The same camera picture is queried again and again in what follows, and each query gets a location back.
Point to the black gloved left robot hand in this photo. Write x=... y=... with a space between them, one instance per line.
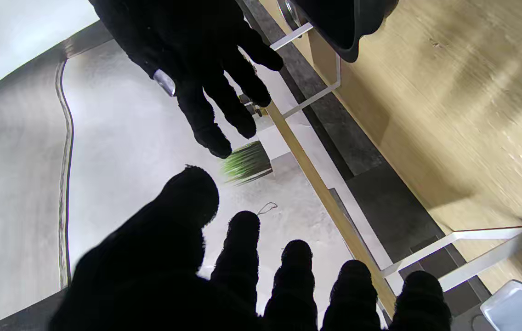
x=150 y=276

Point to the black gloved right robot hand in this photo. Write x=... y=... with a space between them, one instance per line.
x=173 y=37

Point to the large black baking tray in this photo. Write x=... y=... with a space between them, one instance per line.
x=339 y=23

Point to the silver rectangular baking pan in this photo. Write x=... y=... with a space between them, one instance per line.
x=518 y=308

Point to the wooden shelf with white legs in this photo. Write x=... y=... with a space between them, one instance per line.
x=325 y=197

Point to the printed kitchen scene backdrop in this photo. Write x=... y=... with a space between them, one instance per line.
x=127 y=138

